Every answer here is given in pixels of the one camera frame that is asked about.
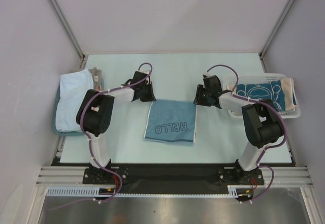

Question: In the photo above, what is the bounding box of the dark blue towel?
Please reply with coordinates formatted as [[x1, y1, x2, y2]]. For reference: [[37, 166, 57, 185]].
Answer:
[[144, 100, 197, 145]]

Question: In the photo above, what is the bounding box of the light blue towel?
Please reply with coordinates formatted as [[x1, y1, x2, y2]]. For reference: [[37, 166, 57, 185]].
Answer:
[[55, 69, 94, 133]]

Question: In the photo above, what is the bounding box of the teal beige Doraemon towel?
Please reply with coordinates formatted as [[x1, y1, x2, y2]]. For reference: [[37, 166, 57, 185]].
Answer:
[[223, 74, 298, 116]]

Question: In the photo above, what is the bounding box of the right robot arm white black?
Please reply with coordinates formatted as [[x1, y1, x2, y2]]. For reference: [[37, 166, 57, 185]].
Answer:
[[194, 75, 286, 184]]

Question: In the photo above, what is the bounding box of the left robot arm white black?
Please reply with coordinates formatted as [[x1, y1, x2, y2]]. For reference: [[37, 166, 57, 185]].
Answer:
[[76, 71, 155, 184]]

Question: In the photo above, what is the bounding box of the grey pink folded towel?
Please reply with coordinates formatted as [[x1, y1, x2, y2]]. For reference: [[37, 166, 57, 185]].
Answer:
[[89, 67, 103, 91]]

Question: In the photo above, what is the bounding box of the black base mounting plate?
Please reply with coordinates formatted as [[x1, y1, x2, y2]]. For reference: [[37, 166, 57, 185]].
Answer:
[[51, 159, 294, 194]]

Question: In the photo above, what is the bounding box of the translucent teal tray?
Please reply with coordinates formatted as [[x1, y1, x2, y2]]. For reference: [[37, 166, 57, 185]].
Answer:
[[51, 75, 105, 137]]

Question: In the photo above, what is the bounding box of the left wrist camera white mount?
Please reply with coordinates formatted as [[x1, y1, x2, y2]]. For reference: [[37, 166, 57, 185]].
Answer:
[[140, 70, 151, 74]]

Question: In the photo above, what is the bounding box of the white slotted cable duct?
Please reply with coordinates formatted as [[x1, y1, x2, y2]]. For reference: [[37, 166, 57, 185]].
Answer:
[[47, 186, 252, 199]]

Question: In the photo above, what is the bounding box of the aluminium extrusion rail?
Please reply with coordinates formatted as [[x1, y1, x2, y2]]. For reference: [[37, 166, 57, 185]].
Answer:
[[36, 166, 313, 188]]

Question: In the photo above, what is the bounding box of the right corner aluminium post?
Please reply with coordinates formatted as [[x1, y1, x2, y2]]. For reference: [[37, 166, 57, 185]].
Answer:
[[259, 0, 296, 60]]

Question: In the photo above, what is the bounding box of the corner aluminium post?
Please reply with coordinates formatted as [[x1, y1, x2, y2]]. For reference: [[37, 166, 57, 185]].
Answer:
[[47, 0, 85, 61], [259, 0, 296, 60]]

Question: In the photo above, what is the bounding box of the left corner aluminium post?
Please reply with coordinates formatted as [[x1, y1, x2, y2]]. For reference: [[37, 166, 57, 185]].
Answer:
[[47, 0, 85, 61]]

